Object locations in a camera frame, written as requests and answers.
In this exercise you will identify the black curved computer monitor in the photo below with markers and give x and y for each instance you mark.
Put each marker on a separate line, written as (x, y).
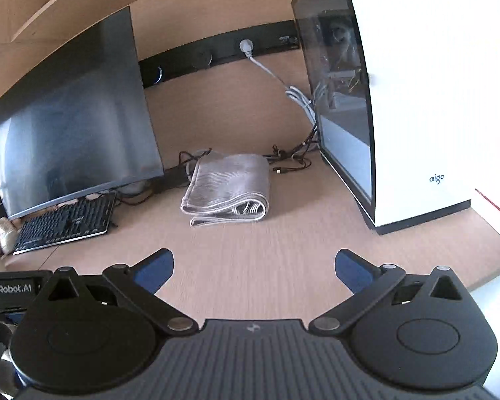
(75, 125)

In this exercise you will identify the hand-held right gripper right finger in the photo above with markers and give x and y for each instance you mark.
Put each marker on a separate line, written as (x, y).
(353, 270)

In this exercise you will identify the white box with red stripe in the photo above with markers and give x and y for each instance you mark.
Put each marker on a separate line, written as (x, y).
(496, 216)

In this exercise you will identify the beige striped knit garment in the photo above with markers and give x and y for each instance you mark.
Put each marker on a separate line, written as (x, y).
(229, 179)

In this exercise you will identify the black wall socket rail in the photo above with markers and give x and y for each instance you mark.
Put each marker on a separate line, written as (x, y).
(225, 48)

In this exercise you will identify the wooden shelf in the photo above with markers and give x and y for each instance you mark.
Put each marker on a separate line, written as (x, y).
(46, 4)

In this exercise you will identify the white computer case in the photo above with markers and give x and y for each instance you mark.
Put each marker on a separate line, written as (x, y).
(421, 112)

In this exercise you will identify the small beige object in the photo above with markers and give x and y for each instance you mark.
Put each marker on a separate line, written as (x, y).
(5, 235)

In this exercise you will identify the black computer keyboard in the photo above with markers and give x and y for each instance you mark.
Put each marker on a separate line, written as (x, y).
(66, 225)

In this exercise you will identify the dark monitor stand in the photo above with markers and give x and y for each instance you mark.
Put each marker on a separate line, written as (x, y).
(175, 177)

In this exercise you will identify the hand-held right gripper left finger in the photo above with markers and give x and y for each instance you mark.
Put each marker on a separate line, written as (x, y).
(156, 270)

